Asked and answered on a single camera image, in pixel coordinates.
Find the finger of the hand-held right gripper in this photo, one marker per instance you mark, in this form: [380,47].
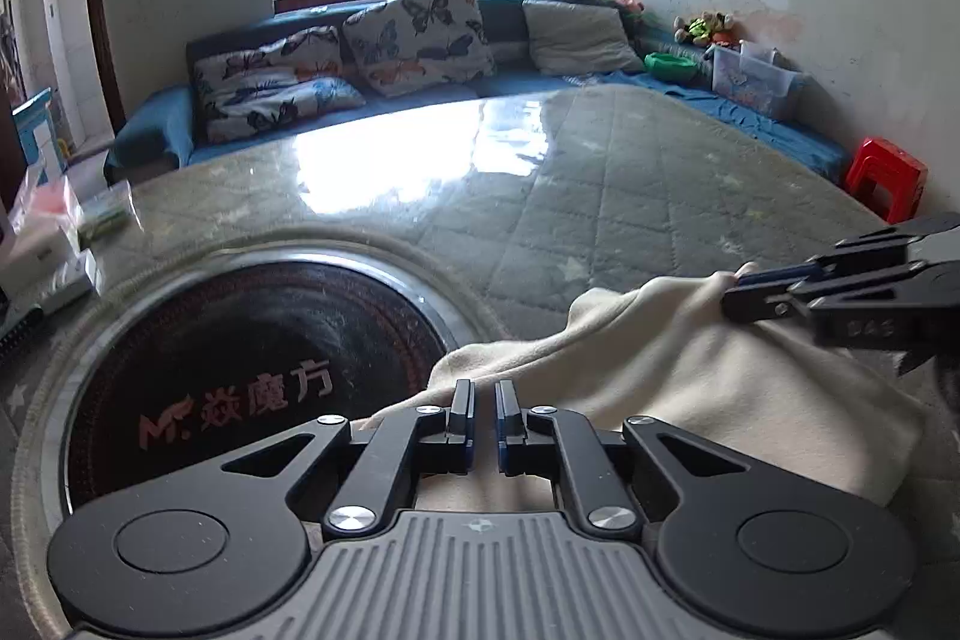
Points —
[757,306]
[862,251]

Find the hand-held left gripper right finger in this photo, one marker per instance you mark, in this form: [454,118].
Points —
[501,437]

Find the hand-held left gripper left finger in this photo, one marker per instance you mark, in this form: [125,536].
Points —
[469,437]

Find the cream garment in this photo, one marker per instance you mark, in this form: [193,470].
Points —
[675,370]

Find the red plastic stool stack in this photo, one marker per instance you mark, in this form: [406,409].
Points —
[885,168]

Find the clear plastic storage box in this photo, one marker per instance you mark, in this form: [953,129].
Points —
[750,81]

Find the round black built-in cooktop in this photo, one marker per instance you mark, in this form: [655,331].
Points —
[262,325]

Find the green plastic bowl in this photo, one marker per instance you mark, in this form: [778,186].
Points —
[670,66]

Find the grey pillow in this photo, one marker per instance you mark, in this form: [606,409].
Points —
[577,36]

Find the small butterfly print pillow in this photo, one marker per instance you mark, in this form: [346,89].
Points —
[277,111]
[262,59]

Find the large butterfly print pillow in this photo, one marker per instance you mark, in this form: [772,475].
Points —
[420,36]

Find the green packet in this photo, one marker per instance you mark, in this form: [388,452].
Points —
[105,218]

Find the white box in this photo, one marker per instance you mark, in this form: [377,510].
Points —
[67,284]

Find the blue corner sofa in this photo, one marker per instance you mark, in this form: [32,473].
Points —
[161,123]

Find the black flat device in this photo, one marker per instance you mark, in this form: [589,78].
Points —
[19,326]

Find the clear plastic bag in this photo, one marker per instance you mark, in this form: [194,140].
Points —
[49,201]

